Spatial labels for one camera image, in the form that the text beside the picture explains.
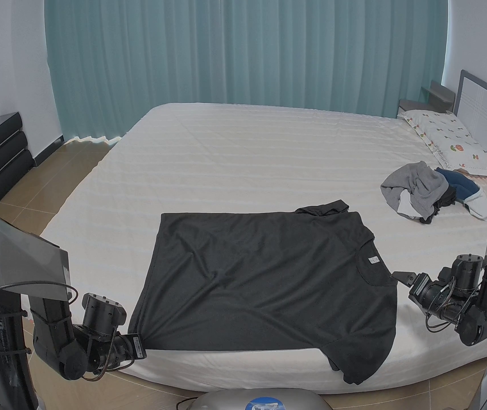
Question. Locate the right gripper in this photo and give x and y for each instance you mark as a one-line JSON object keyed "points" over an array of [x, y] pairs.
{"points": [[429, 297]]}

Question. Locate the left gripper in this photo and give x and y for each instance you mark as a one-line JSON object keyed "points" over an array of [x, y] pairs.
{"points": [[119, 352]]}

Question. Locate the black T-shirt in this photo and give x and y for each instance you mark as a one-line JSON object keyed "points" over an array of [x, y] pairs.
{"points": [[269, 280]]}

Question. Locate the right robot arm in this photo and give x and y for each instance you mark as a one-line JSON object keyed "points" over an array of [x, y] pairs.
{"points": [[482, 314]]}

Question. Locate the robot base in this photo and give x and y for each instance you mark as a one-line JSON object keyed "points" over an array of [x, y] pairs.
{"points": [[256, 402]]}

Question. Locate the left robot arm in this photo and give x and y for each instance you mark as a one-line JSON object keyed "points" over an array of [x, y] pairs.
{"points": [[17, 254]]}

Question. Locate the pile of clothes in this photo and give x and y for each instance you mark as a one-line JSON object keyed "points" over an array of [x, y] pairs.
{"points": [[422, 182]]}

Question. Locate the bed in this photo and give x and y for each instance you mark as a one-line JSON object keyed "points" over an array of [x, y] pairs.
{"points": [[247, 156]]}

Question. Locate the white printed pillow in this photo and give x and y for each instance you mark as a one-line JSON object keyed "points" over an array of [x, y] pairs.
{"points": [[452, 141]]}

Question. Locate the grey bedside table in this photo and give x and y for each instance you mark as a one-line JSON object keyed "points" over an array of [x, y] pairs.
{"points": [[439, 94]]}

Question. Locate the blue-green curtain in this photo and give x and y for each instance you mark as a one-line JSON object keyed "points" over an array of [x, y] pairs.
{"points": [[226, 36]]}

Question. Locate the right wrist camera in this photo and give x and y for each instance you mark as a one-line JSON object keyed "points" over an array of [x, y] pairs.
{"points": [[445, 276]]}

